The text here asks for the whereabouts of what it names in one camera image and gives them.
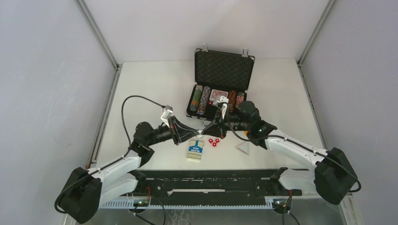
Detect clear triangle dealer marker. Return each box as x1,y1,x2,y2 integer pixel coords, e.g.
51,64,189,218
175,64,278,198
236,142,250,155

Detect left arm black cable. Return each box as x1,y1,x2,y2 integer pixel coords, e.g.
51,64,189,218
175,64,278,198
54,95,166,215

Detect aluminium frame rail front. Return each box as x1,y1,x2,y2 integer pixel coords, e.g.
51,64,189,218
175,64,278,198
113,189,321,203

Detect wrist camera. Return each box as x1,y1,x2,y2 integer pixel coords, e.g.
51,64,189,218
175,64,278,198
213,95,229,119
161,105,173,127

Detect red playing card deck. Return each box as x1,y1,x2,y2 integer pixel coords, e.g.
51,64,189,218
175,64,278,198
209,89,229,102

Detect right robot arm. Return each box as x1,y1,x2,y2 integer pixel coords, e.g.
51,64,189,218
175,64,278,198
200,101,362,205

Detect orange black poker chip row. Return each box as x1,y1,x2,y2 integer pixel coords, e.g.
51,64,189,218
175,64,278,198
228,90,237,113

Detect aluminium frame post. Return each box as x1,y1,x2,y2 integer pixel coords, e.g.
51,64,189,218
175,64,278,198
74,0,120,70
297,0,337,68

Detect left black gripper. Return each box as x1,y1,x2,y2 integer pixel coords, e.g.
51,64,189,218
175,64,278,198
146,116,198,147

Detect red white poker chip row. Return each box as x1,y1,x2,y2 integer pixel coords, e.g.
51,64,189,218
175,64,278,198
235,92,245,108

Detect right aluminium frame post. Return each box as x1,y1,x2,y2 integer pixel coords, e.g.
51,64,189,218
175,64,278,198
297,0,337,68

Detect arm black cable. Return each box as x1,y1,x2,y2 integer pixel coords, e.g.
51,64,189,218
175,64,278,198
54,95,166,215
225,108,362,193

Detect white cable duct strip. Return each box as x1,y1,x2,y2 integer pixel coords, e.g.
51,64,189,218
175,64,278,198
99,198,273,210

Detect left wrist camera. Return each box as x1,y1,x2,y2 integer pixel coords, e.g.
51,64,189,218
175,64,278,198
161,105,173,127

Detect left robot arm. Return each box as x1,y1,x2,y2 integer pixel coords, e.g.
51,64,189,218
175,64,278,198
54,116,203,224

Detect blue texas holdem card box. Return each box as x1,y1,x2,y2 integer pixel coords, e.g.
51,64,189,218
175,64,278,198
187,140,204,161

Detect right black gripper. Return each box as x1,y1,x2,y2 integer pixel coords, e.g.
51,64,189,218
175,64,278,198
203,108,251,138

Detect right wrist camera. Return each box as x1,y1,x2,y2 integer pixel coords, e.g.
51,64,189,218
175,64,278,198
213,95,229,119

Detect blue tan poker chip row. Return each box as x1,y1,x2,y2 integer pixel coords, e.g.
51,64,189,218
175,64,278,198
197,86,211,115

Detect black poker set case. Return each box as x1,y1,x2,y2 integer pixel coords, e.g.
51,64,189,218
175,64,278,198
185,45,255,121

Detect green poker chip row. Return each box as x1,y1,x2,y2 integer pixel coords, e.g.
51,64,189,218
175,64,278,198
189,85,203,112

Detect left aluminium frame post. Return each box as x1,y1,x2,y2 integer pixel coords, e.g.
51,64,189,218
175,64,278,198
74,0,120,70

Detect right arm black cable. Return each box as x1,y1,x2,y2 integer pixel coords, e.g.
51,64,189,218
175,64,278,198
225,108,362,193

